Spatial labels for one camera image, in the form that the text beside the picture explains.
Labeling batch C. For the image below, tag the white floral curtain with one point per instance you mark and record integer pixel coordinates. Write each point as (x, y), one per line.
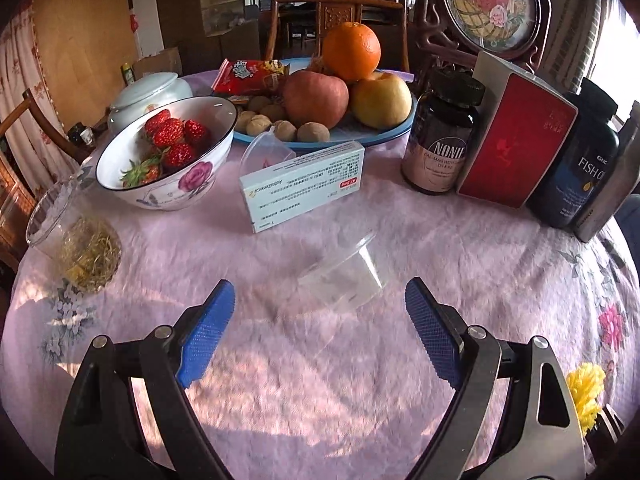
(30, 50)

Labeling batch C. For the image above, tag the white lidded ceramic jar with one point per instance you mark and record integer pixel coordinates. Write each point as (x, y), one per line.
(147, 95)

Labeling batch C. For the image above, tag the dark supplement jar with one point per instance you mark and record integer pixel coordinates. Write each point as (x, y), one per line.
(440, 140)

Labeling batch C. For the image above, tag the dark blue supplement bottle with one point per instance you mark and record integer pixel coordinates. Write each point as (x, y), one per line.
(575, 170)

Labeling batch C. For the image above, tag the yellow artificial flower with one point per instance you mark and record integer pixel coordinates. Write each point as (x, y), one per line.
(587, 395)

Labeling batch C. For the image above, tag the pink floral tablecloth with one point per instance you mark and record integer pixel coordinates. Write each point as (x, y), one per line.
(300, 385)

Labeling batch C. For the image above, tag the small dark bottle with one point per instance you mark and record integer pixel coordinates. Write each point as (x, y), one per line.
(81, 134)

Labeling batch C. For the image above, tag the clear plastic lid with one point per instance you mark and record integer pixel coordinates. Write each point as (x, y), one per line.
(270, 149)

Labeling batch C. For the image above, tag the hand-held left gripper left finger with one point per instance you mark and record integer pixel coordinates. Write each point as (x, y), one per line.
(215, 330)

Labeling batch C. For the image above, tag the checked curtain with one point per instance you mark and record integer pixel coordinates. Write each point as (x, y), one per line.
(570, 30)

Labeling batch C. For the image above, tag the red gift box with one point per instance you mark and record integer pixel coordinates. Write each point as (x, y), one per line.
(515, 150)

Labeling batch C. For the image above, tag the orange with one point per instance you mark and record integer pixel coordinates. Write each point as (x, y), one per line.
(351, 50)

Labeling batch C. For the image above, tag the window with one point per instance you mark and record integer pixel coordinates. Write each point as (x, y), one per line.
(622, 50)

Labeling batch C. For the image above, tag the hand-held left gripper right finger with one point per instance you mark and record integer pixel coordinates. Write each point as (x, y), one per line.
(430, 330)

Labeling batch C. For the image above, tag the red apple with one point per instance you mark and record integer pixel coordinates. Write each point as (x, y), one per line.
(315, 100)

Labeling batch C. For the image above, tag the cardboard box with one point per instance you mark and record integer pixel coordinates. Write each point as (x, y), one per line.
(157, 62)

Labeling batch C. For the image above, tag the yellow apple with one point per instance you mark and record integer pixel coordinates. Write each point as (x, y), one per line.
(382, 102)

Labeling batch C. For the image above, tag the clear plastic cup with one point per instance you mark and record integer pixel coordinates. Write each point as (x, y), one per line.
(340, 280)

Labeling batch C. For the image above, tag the red cartoon snack packet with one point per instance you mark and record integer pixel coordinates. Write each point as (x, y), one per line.
(247, 76)

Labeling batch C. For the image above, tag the round framed floral embroidery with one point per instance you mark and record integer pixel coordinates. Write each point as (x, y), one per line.
(490, 5)

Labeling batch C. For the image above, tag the white floral bowl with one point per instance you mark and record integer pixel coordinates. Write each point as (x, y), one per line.
(170, 190)

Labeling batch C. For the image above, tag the glass cup with tea leaves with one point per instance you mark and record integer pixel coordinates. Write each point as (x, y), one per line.
(85, 250)

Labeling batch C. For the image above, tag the plain wooden chair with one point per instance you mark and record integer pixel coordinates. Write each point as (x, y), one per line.
(47, 122)

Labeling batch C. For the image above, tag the stainless steel bottle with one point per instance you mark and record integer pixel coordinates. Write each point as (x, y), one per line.
(612, 190)

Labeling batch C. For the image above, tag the blue fruit plate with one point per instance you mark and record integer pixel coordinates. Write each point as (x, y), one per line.
(350, 136)

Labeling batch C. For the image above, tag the carved wooden chair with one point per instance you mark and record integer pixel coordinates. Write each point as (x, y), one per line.
(340, 12)

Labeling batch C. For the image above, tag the small yellow label bottle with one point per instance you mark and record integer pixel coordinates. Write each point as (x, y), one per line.
(127, 74)

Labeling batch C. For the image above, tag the pile of walnuts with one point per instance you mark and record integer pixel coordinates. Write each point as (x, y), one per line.
(260, 124)

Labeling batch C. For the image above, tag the white medicine box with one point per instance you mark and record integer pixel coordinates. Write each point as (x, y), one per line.
(305, 185)

